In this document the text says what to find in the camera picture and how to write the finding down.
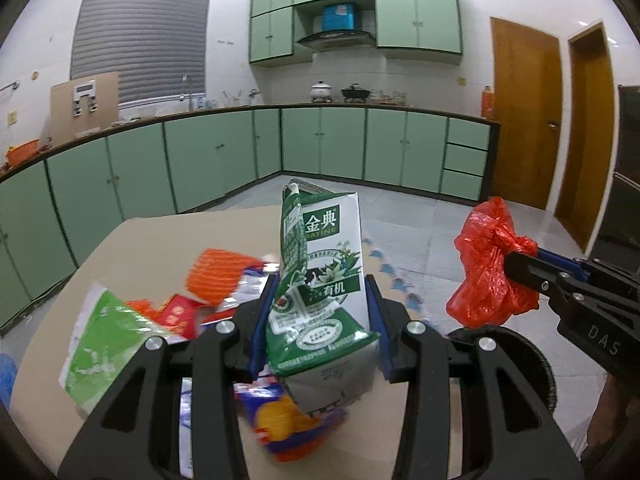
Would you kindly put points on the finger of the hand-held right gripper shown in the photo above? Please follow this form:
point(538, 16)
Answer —
point(530, 270)
point(562, 261)

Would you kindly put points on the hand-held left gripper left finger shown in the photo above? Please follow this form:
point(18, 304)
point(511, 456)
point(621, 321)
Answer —
point(264, 320)

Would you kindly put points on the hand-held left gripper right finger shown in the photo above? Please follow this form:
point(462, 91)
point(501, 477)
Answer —
point(372, 320)

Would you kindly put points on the red plastic bag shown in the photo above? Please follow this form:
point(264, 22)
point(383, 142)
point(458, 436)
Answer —
point(480, 270)

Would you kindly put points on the orange foam net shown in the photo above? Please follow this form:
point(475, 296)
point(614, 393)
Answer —
point(220, 275)
point(142, 307)

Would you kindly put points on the green white milk carton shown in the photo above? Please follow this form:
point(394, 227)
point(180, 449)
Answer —
point(320, 260)

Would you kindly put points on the black trash bin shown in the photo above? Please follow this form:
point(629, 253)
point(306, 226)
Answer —
point(520, 355)

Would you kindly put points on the blue orange snack packet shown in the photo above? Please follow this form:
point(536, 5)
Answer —
point(280, 420)

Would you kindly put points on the person's right forearm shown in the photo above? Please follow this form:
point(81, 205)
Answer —
point(615, 430)

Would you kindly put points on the patterned table cloth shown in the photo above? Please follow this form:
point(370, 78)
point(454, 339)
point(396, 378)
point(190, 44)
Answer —
point(400, 285)

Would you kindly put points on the red packet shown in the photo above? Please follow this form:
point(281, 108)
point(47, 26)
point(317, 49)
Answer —
point(177, 315)

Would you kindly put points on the black glass cabinet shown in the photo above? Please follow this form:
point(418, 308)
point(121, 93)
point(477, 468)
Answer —
point(622, 170)

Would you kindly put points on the plain wooden door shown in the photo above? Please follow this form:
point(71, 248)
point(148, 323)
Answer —
point(590, 135)

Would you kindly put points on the green white packet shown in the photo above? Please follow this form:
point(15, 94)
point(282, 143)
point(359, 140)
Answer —
point(105, 340)

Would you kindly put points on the green lower cabinets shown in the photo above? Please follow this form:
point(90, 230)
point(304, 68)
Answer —
point(200, 160)

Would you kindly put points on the green cabinets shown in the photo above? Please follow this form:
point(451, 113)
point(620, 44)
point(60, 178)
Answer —
point(200, 160)
point(415, 20)

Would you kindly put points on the orange bottle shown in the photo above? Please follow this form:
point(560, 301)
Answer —
point(487, 102)

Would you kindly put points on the black wok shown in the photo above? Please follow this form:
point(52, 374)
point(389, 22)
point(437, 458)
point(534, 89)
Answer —
point(356, 93)

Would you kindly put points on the white pot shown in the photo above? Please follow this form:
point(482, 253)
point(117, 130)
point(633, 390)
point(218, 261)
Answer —
point(321, 92)

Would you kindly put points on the metal faucet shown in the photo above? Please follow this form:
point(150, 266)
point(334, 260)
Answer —
point(188, 92)

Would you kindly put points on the green upper cabinets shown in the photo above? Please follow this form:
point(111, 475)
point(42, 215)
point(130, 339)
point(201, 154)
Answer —
point(415, 20)

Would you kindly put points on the range hood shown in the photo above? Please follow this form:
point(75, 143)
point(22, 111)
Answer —
point(332, 39)

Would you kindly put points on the orange basket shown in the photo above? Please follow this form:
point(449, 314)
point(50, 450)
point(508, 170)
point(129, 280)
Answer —
point(22, 152)

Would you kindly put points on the blue box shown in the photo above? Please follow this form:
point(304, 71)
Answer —
point(339, 17)

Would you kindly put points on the grey window blind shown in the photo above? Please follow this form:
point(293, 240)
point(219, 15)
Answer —
point(140, 40)

